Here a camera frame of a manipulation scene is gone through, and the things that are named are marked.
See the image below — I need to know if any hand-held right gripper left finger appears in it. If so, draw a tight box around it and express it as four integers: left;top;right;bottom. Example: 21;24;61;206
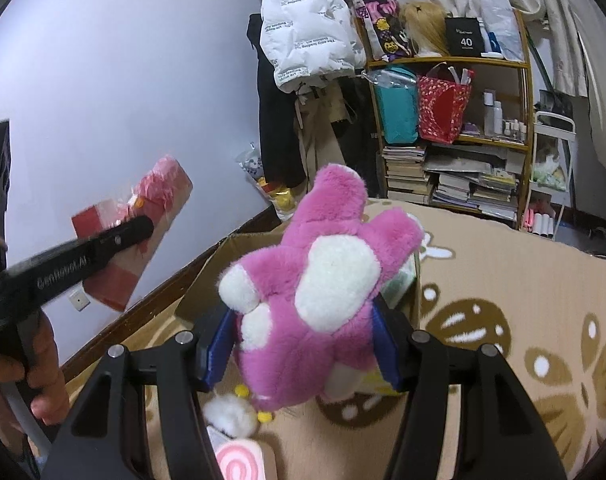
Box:
42;307;240;480

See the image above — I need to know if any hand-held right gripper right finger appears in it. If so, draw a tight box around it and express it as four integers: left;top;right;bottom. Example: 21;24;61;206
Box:
370;300;568;480

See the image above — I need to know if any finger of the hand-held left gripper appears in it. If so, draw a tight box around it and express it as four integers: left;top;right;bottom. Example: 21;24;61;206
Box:
3;215;155;307

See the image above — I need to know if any printed cardboard box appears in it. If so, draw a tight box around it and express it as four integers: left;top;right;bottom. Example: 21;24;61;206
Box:
175;199;425;397

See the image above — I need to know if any pink and white plush toy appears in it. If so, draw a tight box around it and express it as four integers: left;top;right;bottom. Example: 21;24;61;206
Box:
218;162;426;408

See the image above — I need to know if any person's left hand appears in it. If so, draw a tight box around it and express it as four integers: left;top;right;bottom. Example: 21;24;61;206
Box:
0;310;70;431

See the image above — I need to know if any green packet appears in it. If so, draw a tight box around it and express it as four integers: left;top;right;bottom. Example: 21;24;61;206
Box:
380;252;418;311

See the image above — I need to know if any small white fluffy plush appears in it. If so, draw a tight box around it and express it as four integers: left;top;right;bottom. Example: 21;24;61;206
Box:
203;384;275;437

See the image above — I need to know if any pink swirl plush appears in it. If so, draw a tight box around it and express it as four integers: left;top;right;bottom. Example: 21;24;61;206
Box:
214;437;278;480

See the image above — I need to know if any beige patterned rug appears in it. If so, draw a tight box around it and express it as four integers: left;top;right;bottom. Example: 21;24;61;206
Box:
58;200;606;480

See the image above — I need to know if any plastic bag of toys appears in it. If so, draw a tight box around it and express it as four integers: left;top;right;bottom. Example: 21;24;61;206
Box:
235;147;304;221

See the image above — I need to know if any stack of books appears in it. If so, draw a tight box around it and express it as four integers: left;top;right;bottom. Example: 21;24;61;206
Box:
382;144;429;206

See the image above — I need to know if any pile of magazines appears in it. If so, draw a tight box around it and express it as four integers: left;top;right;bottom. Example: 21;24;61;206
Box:
423;147;526;222

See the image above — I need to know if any black hanging garment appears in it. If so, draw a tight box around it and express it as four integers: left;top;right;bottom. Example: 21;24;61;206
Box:
333;75;384;198

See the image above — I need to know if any beige coat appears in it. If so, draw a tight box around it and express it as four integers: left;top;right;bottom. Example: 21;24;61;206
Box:
293;82;354;196

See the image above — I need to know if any long black coat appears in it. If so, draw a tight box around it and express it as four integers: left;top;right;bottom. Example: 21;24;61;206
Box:
248;12;309;188

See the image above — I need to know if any teal bag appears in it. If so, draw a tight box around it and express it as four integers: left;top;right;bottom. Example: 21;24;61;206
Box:
373;77;419;145

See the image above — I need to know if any red gift bag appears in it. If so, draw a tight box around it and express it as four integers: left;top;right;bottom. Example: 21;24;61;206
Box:
417;62;472;145

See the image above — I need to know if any row of cosmetic bottles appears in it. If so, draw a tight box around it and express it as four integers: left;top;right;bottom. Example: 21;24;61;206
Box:
483;89;528;143

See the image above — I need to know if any clear plastic bag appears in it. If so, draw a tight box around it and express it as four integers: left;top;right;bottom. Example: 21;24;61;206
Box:
365;67;419;91

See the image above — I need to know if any white cart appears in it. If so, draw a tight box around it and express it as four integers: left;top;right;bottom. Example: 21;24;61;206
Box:
523;110;578;238

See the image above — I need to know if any wooden shelf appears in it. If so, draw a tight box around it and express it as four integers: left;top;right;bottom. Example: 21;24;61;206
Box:
355;7;534;221

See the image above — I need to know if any white sheet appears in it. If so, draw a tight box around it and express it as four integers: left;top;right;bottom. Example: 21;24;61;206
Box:
568;10;606;261

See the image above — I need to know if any black box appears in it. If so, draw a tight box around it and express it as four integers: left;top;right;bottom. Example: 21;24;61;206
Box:
444;16;484;57

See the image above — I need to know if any blond wig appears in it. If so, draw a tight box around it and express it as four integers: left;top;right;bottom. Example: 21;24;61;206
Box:
400;1;451;57

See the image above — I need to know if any purple printed bag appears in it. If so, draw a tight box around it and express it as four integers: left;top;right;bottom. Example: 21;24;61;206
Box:
355;0;416;63

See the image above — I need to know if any white puffer jacket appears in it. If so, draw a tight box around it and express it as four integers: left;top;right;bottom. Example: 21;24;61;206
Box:
259;0;368;95

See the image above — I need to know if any white plastic bag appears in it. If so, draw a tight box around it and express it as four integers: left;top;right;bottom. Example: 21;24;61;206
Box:
475;0;526;61

